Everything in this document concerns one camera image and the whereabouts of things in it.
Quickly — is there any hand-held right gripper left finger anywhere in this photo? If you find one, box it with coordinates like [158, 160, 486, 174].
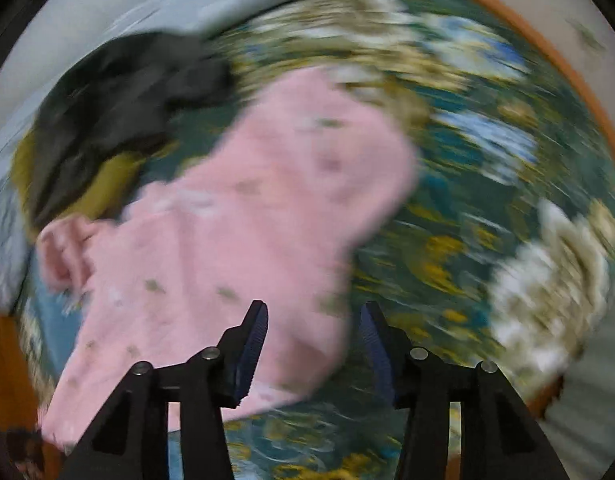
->
[60, 300, 269, 480]

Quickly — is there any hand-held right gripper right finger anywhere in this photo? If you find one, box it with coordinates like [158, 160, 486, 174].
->
[360, 301, 571, 480]

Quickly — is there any pink dotted garment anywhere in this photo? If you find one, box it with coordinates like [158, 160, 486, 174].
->
[37, 67, 421, 448]

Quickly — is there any green floral bedsheet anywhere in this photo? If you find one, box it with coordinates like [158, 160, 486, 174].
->
[17, 0, 615, 480]

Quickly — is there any olive yellow cloth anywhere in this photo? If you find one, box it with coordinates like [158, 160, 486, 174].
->
[10, 130, 178, 223]

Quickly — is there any black garment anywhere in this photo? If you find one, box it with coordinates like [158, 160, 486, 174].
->
[24, 32, 235, 231]

